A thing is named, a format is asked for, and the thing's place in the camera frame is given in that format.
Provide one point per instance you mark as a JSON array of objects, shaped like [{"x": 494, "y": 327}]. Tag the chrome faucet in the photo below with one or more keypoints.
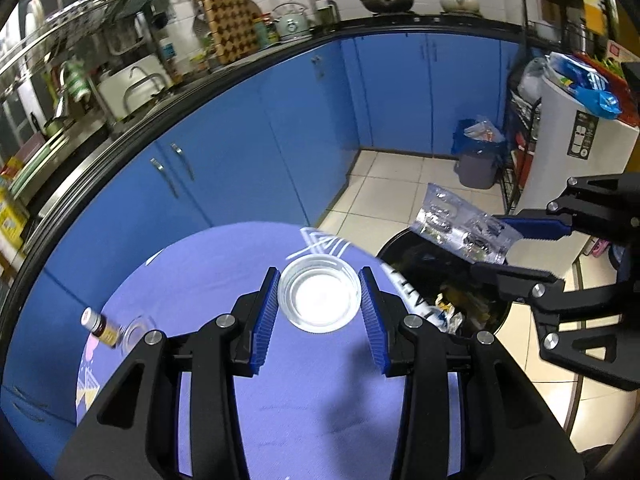
[{"x": 145, "y": 75}]

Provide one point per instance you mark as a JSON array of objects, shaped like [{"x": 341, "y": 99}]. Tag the black round trash bin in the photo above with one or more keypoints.
[{"x": 400, "y": 250}]

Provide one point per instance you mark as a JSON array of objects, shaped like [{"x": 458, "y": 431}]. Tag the green striped cloth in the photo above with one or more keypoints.
[{"x": 77, "y": 82}]

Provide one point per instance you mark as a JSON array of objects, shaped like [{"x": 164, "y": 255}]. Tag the checkered wooden cutting board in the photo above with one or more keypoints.
[{"x": 230, "y": 25}]

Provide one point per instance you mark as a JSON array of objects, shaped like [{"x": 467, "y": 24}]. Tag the blue snack packet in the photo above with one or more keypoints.
[{"x": 595, "y": 95}]

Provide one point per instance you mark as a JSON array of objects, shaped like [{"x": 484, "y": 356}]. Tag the black kitchen countertop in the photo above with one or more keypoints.
[{"x": 350, "y": 27}]

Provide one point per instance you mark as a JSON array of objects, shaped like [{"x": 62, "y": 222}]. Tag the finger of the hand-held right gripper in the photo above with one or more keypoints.
[
  {"x": 515, "y": 277},
  {"x": 540, "y": 227}
]

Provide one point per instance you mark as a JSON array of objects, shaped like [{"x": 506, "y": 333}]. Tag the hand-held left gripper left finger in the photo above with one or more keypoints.
[{"x": 267, "y": 320}]

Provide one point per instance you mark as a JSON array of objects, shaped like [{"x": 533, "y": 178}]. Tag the blue kitchen cabinets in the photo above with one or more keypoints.
[{"x": 250, "y": 150}]

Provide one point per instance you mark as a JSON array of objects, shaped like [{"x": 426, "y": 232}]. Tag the white air purifier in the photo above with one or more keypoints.
[{"x": 555, "y": 160}]

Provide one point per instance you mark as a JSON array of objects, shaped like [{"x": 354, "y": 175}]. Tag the steel pot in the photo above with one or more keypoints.
[{"x": 580, "y": 40}]

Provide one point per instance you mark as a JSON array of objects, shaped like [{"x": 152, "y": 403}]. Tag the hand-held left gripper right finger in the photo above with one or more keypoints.
[{"x": 374, "y": 320}]

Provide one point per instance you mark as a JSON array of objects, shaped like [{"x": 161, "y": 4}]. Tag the white plastic basin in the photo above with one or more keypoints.
[{"x": 112, "y": 95}]

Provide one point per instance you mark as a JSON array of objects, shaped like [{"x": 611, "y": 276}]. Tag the dark glass bottle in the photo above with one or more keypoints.
[{"x": 331, "y": 10}]

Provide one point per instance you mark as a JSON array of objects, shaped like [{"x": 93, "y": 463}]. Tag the clear plastic bottle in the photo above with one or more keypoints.
[{"x": 135, "y": 332}]

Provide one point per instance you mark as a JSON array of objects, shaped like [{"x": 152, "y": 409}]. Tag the clear round plastic lid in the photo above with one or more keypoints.
[{"x": 320, "y": 300}]

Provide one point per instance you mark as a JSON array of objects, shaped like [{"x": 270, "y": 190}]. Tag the yellow printed box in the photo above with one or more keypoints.
[{"x": 12, "y": 220}]

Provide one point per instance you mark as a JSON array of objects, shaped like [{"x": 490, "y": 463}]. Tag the yellow drink bottle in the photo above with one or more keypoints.
[{"x": 595, "y": 10}]

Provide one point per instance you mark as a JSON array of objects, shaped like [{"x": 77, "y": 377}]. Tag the crumpled printed wrapper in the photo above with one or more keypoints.
[{"x": 447, "y": 317}]

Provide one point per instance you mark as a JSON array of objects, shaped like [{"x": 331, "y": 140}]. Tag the grey bin with blue bag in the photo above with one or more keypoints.
[{"x": 477, "y": 170}]

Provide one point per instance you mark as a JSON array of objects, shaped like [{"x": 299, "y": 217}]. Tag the pale green kettle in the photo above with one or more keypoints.
[{"x": 292, "y": 25}]

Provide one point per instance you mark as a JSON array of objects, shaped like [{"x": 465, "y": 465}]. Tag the metal dish rack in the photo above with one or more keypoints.
[{"x": 90, "y": 15}]

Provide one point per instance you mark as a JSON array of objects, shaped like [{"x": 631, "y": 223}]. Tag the small brown glass bottle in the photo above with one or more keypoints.
[{"x": 102, "y": 330}]

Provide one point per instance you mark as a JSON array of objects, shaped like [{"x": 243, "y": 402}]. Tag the clear plastic blister pack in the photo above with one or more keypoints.
[{"x": 460, "y": 225}]

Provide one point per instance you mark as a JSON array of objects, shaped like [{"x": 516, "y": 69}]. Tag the white plastic bag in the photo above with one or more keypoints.
[{"x": 532, "y": 80}]

